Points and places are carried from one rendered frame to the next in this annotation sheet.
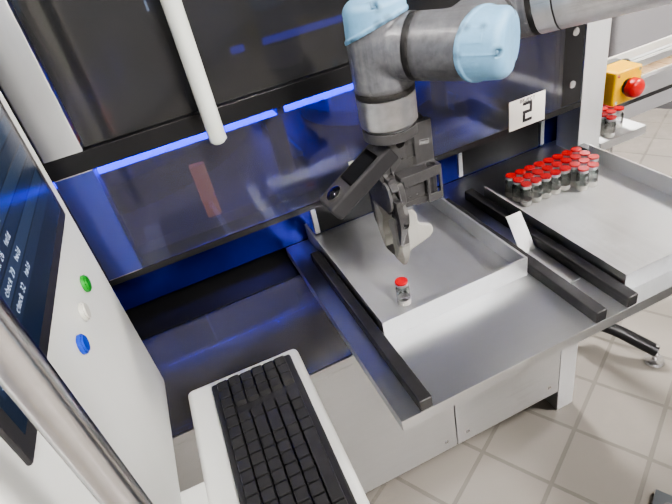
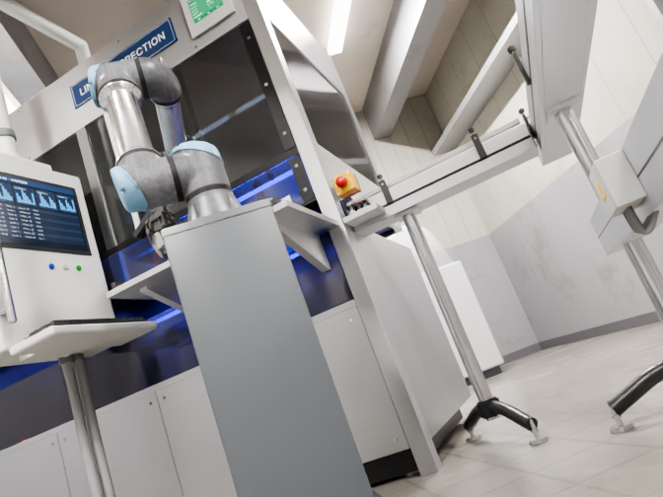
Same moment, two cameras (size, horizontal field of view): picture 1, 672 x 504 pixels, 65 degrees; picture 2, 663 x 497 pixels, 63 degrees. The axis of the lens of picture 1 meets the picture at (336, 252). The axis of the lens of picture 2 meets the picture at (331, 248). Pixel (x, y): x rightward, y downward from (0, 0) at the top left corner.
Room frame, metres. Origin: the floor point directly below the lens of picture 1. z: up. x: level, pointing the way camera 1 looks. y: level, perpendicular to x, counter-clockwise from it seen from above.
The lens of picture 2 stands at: (-0.54, -1.57, 0.34)
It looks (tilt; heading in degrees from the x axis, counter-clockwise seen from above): 14 degrees up; 34
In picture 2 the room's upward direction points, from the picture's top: 21 degrees counter-clockwise
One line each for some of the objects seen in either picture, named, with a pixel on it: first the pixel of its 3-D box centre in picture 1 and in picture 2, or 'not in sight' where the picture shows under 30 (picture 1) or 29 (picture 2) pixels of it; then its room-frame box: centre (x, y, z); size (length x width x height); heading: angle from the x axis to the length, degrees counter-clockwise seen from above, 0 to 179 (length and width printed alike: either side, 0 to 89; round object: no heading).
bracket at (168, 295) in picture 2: not in sight; (182, 306); (0.67, -0.07, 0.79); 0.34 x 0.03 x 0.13; 16
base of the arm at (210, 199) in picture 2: not in sight; (214, 212); (0.35, -0.68, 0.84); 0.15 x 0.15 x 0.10
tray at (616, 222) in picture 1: (604, 206); not in sight; (0.75, -0.48, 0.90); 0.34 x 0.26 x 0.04; 15
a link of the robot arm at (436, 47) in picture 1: (466, 40); not in sight; (0.59, -0.19, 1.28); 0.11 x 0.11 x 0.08; 51
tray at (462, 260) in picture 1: (404, 247); not in sight; (0.77, -0.12, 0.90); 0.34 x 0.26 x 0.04; 16
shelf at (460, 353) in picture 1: (507, 242); (233, 258); (0.74, -0.30, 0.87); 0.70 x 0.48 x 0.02; 106
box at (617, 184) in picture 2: not in sight; (616, 185); (0.53, -1.47, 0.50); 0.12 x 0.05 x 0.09; 16
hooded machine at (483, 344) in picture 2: not in sight; (421, 309); (3.84, 0.71, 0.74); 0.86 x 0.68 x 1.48; 136
